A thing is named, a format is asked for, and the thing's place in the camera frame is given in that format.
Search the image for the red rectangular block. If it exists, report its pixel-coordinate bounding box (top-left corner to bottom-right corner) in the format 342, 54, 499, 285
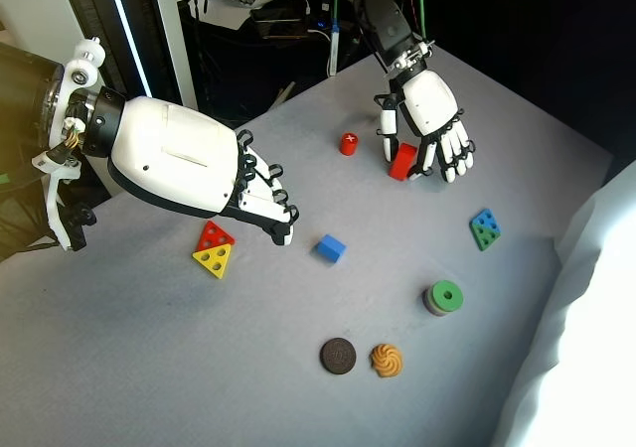
388, 142, 418, 183

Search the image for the black box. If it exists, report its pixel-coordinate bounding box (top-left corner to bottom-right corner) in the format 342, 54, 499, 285
249, 0, 312, 40

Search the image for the green triangle block with holes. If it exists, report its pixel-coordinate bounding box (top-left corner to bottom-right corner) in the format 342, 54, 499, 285
470, 223, 502, 252

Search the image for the green ring disc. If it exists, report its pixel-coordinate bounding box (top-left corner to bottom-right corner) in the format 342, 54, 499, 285
426, 279, 465, 314

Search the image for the blue cube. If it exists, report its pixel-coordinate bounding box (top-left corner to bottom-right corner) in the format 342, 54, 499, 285
315, 233, 348, 264

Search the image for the white curtain sheet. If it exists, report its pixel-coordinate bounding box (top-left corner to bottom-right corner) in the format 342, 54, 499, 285
489, 161, 636, 447

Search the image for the tan swirl butter cookie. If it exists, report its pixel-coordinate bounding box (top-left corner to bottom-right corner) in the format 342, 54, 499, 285
369, 343, 404, 378

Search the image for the light wooden stick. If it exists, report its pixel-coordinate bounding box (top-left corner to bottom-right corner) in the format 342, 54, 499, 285
267, 81, 298, 113

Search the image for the red triangle piece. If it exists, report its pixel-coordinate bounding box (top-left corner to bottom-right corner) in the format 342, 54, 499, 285
196, 220, 237, 253

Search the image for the yellow triangle block with holes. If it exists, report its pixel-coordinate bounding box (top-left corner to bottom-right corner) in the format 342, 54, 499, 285
191, 242, 234, 280

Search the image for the dark chocolate sandwich cookie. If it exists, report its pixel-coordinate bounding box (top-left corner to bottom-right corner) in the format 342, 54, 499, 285
319, 337, 358, 375

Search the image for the white cable connector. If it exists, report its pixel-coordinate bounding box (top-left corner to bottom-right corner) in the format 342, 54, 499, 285
327, 28, 343, 77

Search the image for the grey tablecloth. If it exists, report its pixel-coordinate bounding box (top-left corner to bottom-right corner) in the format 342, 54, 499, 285
0, 49, 615, 447

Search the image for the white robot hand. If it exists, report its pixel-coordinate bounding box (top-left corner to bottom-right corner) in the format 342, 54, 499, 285
106, 94, 301, 247
374, 68, 477, 185

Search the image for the blue triangle piece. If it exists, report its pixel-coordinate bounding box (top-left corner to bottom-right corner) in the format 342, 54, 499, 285
469, 208, 501, 233

